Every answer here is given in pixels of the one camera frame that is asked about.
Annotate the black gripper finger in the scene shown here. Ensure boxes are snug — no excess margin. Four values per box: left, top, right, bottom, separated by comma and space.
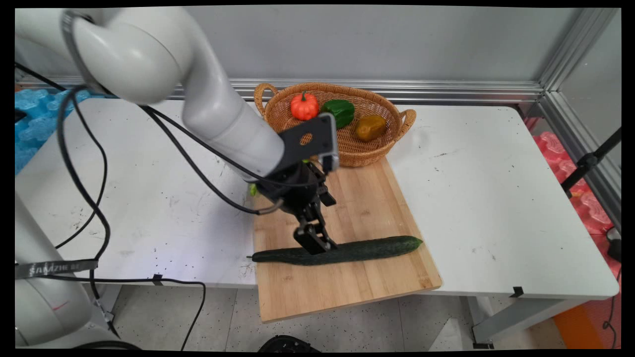
293, 206, 339, 256
317, 184, 338, 208

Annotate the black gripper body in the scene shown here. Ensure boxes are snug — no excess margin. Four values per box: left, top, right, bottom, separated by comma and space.
254, 161, 330, 216

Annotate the long dark green cucumber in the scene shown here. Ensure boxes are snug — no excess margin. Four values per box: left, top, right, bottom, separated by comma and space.
247, 236, 423, 266

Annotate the wooden cutting board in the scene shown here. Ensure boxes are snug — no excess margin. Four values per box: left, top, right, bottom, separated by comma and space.
251, 156, 443, 324

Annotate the woven wicker basket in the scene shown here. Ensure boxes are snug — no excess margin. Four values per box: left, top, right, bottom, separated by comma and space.
254, 82, 417, 168

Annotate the olive brown potato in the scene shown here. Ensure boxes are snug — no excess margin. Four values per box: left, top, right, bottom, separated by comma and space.
355, 115, 388, 142

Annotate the small orange pumpkin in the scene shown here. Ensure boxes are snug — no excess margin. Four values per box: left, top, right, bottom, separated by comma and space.
290, 91, 319, 121

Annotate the green bell pepper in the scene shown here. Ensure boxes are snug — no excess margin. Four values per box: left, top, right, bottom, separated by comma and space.
320, 99, 356, 130

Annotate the round black object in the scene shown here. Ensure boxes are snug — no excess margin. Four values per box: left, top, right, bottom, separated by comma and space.
258, 335, 321, 353

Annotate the grey metal table leg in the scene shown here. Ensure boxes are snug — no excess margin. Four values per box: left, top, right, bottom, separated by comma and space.
92, 284, 123, 323
466, 296, 591, 349

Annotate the pink foam mat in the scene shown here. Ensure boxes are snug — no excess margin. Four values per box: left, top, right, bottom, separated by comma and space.
523, 117, 622, 236

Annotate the black tripod stand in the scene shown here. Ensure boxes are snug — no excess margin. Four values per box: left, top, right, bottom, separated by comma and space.
561, 128, 622, 199

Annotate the orange floor mat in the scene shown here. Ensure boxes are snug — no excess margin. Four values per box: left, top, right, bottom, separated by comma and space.
553, 278, 622, 350

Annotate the small black device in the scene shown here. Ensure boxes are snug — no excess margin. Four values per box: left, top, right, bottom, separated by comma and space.
606, 227, 622, 262

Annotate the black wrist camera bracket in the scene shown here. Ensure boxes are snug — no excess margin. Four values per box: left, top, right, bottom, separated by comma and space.
277, 113, 341, 175

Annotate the black cable with white label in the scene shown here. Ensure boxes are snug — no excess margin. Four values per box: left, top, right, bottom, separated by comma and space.
56, 85, 286, 339

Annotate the thin black floor cable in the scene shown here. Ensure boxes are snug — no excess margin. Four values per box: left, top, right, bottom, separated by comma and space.
30, 274, 207, 351

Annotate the horizontal aluminium frame rail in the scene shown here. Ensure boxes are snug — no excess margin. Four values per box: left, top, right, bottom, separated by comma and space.
15, 74, 545, 104

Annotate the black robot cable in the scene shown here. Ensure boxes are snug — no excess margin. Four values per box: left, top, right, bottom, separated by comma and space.
15, 62, 320, 250

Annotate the grey SAMZHE velcro strap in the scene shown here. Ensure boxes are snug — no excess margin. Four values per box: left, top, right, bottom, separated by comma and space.
15, 258, 99, 280

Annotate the angled aluminium frame post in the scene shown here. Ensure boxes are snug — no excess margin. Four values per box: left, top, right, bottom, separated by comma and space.
538, 7, 622, 231

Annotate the thin black cable by mat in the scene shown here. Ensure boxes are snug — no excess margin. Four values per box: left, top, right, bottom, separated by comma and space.
602, 293, 621, 348

